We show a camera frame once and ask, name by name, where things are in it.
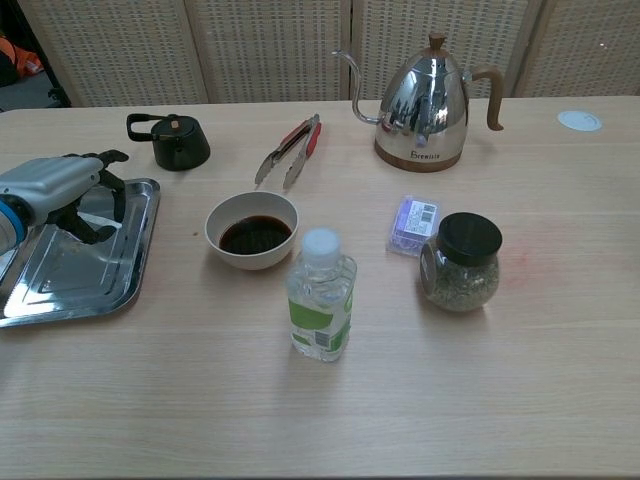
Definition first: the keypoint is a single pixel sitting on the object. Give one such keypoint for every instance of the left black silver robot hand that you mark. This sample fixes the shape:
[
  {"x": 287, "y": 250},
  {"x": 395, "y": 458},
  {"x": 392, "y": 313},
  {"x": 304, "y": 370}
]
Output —
[{"x": 50, "y": 180}]

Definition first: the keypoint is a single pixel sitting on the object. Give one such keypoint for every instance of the white plastic spoon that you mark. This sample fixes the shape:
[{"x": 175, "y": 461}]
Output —
[{"x": 107, "y": 223}]

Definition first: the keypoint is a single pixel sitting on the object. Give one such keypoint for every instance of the white bowl dark liquid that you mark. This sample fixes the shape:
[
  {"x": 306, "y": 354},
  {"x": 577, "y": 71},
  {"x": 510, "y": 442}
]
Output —
[{"x": 255, "y": 260}]

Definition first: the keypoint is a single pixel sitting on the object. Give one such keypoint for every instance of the stainless steel tray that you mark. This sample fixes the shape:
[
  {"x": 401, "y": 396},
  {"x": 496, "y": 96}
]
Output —
[{"x": 75, "y": 280}]

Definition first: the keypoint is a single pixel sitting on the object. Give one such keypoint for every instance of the orange fabric item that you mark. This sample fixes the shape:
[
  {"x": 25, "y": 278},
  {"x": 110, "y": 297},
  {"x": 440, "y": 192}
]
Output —
[{"x": 22, "y": 57}]

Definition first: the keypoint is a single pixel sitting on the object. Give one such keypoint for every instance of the small black teapot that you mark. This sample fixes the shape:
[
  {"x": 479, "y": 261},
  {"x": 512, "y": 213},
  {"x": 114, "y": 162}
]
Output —
[{"x": 182, "y": 147}]

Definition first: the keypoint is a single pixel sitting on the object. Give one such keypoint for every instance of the woven rattan screen panel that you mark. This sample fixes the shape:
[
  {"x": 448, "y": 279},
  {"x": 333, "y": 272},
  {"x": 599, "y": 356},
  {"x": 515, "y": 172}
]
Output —
[
  {"x": 270, "y": 50},
  {"x": 125, "y": 50},
  {"x": 390, "y": 30},
  {"x": 585, "y": 45}
]

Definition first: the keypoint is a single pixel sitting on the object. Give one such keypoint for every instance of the steel tongs with red grips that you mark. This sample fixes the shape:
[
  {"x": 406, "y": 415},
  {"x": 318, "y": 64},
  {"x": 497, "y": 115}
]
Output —
[{"x": 295, "y": 145}]

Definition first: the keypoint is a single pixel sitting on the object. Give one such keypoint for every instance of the clear bottle with green label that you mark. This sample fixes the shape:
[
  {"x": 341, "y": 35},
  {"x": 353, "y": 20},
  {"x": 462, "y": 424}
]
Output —
[{"x": 320, "y": 300}]

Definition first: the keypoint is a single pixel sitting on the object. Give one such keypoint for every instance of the small purple plastic box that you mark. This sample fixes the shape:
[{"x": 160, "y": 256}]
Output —
[{"x": 412, "y": 222}]

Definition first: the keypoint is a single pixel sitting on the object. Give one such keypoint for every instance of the glass jar with black lid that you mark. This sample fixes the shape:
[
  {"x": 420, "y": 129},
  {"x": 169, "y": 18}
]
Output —
[{"x": 462, "y": 280}]

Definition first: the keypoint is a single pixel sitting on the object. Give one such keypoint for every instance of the white round table grommet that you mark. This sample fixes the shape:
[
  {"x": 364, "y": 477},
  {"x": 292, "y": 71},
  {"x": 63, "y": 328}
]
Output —
[{"x": 580, "y": 121}]

